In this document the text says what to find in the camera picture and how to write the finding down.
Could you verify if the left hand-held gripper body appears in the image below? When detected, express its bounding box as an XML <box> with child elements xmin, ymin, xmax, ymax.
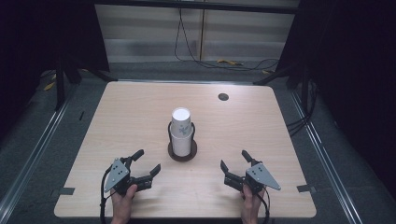
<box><xmin>104</xmin><ymin>156</ymin><xmax>154</xmax><ymax>196</ymax></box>

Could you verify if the stack of white paper cups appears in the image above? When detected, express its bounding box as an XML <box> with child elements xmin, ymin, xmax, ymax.
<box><xmin>170</xmin><ymin>106</ymin><xmax>193</xmax><ymax>158</ymax></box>

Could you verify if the dark round cup holder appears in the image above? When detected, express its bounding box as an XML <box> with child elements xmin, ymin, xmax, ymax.
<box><xmin>167</xmin><ymin>120</ymin><xmax>198</xmax><ymax>162</ymax></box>

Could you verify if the right hand-held gripper cable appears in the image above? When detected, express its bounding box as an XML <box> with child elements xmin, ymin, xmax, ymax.
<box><xmin>256</xmin><ymin>189</ymin><xmax>272</xmax><ymax>224</ymax></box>

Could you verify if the black cable bundle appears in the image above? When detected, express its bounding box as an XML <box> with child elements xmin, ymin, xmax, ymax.
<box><xmin>286</xmin><ymin>78</ymin><xmax>319</xmax><ymax>137</ymax></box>

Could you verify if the left hand-held gripper cable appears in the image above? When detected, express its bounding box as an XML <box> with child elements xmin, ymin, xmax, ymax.
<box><xmin>99</xmin><ymin>167</ymin><xmax>114</xmax><ymax>224</ymax></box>

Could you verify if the black wall cable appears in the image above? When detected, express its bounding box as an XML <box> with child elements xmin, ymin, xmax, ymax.
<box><xmin>173</xmin><ymin>7</ymin><xmax>280</xmax><ymax>72</ymax></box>

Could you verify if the person's right hand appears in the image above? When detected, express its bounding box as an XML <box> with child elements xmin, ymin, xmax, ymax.
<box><xmin>240</xmin><ymin>185</ymin><xmax>266</xmax><ymax>224</ymax></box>

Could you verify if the hand-held gripper cable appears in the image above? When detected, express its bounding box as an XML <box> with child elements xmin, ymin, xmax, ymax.
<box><xmin>99</xmin><ymin>167</ymin><xmax>114</xmax><ymax>224</ymax></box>
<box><xmin>256</xmin><ymin>189</ymin><xmax>272</xmax><ymax>224</ymax></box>

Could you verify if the metal floor rail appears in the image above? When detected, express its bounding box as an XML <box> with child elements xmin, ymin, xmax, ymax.
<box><xmin>289</xmin><ymin>89</ymin><xmax>364</xmax><ymax>224</ymax></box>
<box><xmin>0</xmin><ymin>91</ymin><xmax>75</xmax><ymax>217</ymax></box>

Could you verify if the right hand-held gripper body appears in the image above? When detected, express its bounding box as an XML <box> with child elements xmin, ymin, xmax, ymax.
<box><xmin>223</xmin><ymin>161</ymin><xmax>282</xmax><ymax>196</ymax></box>

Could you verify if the black metal stand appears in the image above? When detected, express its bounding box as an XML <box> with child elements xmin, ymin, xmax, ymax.
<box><xmin>53</xmin><ymin>54</ymin><xmax>110</xmax><ymax>112</ymax></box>
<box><xmin>252</xmin><ymin>62</ymin><xmax>310</xmax><ymax>91</ymax></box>

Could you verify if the black curtain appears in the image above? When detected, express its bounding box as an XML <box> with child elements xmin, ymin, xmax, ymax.
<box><xmin>276</xmin><ymin>0</ymin><xmax>396</xmax><ymax>200</ymax></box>
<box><xmin>0</xmin><ymin>0</ymin><xmax>110</xmax><ymax>141</ymax></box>

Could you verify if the dark overhead beam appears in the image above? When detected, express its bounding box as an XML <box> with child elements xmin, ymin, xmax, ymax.
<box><xmin>92</xmin><ymin>0</ymin><xmax>301</xmax><ymax>15</ymax></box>

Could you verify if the person's left hand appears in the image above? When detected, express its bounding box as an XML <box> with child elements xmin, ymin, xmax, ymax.
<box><xmin>110</xmin><ymin>184</ymin><xmax>138</xmax><ymax>224</ymax></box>

